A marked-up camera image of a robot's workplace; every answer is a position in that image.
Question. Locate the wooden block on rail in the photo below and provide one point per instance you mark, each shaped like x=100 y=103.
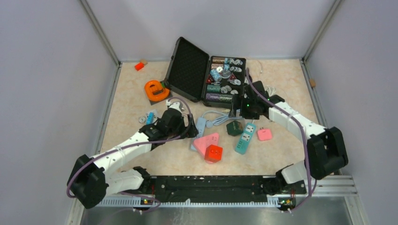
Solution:
x=312 y=83

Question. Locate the red cube socket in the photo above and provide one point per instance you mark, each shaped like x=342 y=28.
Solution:
x=213 y=153

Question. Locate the black open carrying case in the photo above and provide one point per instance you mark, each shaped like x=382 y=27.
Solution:
x=199 y=77

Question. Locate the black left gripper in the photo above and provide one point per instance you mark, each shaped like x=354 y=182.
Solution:
x=192 y=132

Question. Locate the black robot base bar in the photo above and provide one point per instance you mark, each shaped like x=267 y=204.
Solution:
x=216 y=189

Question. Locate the light blue plug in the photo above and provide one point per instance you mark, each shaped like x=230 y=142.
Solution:
x=209 y=124

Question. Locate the dark green cube socket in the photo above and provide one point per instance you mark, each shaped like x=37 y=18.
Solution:
x=234 y=128

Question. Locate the pink triangular power strip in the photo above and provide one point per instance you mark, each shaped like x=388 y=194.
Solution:
x=201 y=144

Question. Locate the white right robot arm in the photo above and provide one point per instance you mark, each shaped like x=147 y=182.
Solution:
x=324 y=148

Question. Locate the small blue plug adapter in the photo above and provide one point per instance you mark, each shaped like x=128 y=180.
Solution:
x=150 y=118

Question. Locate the light blue power strip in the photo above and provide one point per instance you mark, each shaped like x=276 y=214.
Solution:
x=200 y=126

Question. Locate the small pink plug adapter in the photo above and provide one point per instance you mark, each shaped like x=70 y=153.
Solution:
x=264 y=134

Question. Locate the small red block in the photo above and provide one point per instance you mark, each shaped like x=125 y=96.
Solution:
x=139 y=66

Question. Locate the teal power strip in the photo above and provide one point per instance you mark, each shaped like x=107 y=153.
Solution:
x=245 y=139

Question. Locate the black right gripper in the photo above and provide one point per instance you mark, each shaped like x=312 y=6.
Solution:
x=239 y=100

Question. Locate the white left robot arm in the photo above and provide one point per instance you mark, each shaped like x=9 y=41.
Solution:
x=93 y=178

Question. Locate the orange tape dispenser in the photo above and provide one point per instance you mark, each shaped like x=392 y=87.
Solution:
x=156 y=91

